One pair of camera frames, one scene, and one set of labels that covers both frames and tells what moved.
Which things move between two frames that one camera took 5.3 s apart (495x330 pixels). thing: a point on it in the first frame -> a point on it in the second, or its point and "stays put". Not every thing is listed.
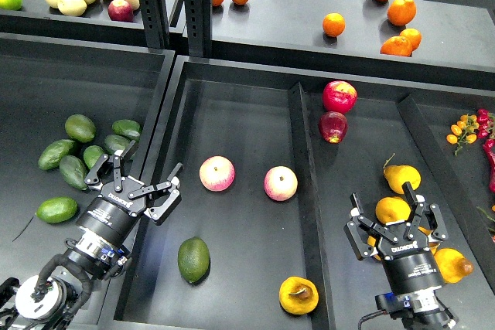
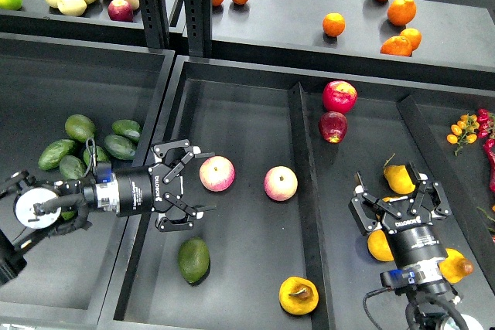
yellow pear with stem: x=298 y=295 stays put
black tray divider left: x=321 y=307 stays put
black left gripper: x=112 y=213 -> x=143 y=189
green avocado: x=194 y=259 stays put
